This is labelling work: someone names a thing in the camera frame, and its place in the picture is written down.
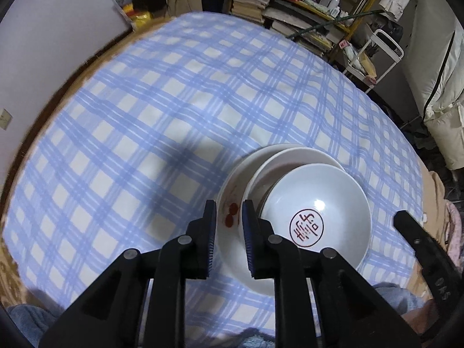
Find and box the white metal cart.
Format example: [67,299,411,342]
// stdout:
[342,29,405,93]

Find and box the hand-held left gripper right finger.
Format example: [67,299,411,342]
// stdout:
[242,199,423,348]

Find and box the dark long pole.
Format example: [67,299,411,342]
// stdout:
[290,9,387,40]

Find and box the pink cloth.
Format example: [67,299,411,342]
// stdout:
[444,201,464,265]

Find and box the cream folded mattress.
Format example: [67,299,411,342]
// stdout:
[406,0,464,169]

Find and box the white cherry print plate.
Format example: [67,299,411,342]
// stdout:
[217,144,363,296]

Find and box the blue checkered blanket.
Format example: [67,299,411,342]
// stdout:
[2,12,425,339]

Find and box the plain white bowl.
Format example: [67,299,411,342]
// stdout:
[242,147,347,225]

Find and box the yellow wooden shelf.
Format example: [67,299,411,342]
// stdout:
[228,0,394,66]

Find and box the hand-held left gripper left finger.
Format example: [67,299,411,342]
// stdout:
[38,199,218,348]

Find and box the tall stack of books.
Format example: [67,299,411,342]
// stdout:
[228,0,271,24]

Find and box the printed plastic bag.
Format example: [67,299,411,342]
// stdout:
[112,0,153,31]

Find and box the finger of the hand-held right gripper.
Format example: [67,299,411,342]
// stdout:
[393,210,463,314]

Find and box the white bowl with red seal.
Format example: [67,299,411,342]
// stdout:
[260,163,372,272]

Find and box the wide stack of books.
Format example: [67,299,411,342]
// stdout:
[263,5,343,57]

